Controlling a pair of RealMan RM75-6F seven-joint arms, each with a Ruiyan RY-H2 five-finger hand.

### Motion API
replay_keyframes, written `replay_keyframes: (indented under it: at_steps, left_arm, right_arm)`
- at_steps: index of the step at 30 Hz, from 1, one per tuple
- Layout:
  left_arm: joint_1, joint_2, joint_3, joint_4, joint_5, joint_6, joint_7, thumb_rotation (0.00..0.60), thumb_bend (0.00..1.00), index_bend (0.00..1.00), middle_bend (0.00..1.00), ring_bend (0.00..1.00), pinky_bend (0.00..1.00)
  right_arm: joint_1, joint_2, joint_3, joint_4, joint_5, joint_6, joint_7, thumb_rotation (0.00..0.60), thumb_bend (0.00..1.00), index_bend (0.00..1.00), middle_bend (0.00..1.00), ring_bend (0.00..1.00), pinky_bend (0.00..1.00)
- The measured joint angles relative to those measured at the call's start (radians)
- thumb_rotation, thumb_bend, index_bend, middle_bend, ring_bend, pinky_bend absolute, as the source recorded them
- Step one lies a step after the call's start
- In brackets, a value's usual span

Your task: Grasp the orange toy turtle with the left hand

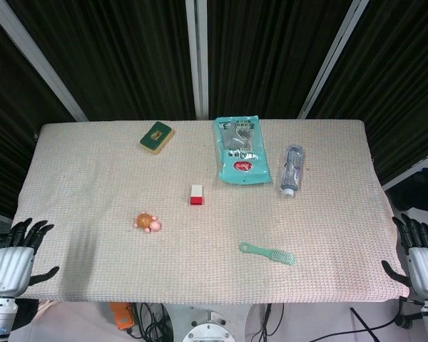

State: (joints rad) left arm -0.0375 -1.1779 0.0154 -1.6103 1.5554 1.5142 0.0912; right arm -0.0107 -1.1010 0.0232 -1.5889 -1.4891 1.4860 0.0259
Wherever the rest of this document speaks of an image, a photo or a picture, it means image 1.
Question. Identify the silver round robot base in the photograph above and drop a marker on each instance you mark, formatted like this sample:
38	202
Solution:
207	329

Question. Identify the mint green brush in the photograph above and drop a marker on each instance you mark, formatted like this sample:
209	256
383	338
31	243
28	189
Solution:
267	253

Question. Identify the dark pleated curtain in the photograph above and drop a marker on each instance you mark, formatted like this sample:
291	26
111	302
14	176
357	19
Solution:
107	53

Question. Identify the green yellow scrubbing sponge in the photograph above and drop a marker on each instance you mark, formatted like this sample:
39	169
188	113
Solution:
157	138

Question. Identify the teal plastic cloth package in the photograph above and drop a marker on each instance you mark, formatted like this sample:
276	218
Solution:
242	151

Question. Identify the pink brown turtle toy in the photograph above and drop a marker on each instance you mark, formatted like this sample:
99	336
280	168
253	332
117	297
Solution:
148	222

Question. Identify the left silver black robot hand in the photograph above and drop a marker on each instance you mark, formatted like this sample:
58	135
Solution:
10	265

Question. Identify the white frame post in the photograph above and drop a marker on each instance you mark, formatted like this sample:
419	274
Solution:
39	58
328	58
197	58

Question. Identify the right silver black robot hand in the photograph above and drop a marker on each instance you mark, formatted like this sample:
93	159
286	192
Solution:
425	265

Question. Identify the beige waffle-weave table cloth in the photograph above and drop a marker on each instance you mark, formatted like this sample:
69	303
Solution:
207	228

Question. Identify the red white rectangular block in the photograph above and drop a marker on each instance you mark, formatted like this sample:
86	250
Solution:
196	195

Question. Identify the clear plastic water bottle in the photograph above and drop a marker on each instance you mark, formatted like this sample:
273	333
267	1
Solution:
291	167

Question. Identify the orange handheld device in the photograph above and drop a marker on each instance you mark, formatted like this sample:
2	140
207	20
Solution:
121	316

